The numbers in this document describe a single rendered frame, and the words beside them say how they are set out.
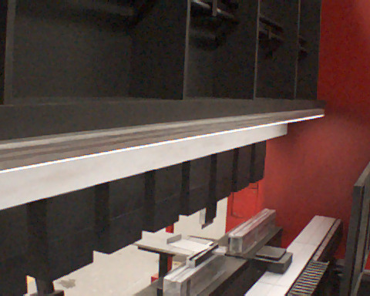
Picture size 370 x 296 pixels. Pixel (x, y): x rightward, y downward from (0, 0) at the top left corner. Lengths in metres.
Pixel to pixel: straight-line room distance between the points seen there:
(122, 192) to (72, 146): 0.51
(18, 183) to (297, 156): 1.78
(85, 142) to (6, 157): 0.14
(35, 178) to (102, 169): 0.20
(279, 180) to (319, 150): 0.25
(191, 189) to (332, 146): 1.11
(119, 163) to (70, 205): 0.18
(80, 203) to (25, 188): 0.16
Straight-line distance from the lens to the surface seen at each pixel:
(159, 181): 1.23
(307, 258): 1.73
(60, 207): 0.92
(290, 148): 2.42
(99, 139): 0.64
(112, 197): 1.06
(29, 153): 0.54
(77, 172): 0.95
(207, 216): 1.64
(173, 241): 1.75
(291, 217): 2.48
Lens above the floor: 1.55
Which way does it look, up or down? 8 degrees down
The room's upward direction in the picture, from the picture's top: 3 degrees clockwise
